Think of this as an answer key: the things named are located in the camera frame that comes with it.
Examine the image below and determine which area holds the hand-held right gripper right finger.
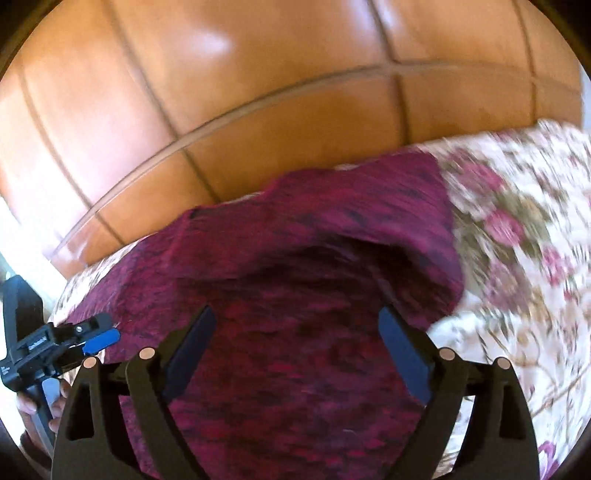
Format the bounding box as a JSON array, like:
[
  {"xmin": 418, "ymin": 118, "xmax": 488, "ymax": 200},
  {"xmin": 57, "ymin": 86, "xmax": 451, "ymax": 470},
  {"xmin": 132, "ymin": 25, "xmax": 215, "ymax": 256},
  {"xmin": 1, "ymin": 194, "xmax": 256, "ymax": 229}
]
[{"xmin": 376, "ymin": 305, "xmax": 541, "ymax": 480}]

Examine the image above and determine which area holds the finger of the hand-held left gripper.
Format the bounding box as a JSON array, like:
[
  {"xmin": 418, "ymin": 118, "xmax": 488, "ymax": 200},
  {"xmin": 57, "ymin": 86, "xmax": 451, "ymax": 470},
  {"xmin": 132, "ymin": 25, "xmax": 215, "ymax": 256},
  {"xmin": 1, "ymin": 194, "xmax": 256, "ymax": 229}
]
[{"xmin": 44, "ymin": 314, "xmax": 122, "ymax": 370}]

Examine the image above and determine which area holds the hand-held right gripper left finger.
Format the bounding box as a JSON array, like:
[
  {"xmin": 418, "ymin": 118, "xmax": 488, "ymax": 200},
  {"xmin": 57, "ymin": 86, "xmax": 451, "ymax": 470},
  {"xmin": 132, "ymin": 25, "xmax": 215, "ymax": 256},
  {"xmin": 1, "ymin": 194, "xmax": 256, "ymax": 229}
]
[{"xmin": 50, "ymin": 305, "xmax": 218, "ymax": 480}]

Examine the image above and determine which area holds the maroon patterned garment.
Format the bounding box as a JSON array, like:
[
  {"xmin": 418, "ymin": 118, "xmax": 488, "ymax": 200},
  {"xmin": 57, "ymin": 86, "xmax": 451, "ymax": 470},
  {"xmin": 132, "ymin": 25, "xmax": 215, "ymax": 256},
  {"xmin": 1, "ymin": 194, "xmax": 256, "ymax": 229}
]
[{"xmin": 65, "ymin": 151, "xmax": 465, "ymax": 480}]

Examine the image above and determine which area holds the person's left hand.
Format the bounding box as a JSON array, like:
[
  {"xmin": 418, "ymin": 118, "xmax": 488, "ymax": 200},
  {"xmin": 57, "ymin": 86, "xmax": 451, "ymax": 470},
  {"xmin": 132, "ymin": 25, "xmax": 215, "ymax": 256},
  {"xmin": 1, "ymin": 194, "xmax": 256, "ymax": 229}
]
[{"xmin": 16, "ymin": 381, "xmax": 73, "ymax": 437}]

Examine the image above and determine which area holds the floral bed sheet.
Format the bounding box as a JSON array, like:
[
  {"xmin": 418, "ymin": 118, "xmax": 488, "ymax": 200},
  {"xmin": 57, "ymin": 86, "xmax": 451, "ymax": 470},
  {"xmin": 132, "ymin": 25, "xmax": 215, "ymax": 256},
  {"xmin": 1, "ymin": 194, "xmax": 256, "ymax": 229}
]
[{"xmin": 46, "ymin": 119, "xmax": 591, "ymax": 480}]

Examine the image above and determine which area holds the wooden wardrobe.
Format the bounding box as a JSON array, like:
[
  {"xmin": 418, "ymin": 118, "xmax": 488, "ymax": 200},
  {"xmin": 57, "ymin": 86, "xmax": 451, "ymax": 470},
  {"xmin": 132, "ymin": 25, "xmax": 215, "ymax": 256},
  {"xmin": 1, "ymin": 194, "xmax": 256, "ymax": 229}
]
[{"xmin": 0, "ymin": 0, "xmax": 585, "ymax": 278}]

